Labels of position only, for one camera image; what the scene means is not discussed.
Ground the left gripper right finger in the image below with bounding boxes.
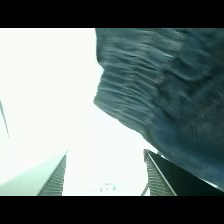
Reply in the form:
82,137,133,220
143,148,224,197

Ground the dark blue garment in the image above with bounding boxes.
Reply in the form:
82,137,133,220
93,28,224,193

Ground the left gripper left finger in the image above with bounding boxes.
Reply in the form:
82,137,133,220
0,150,69,197

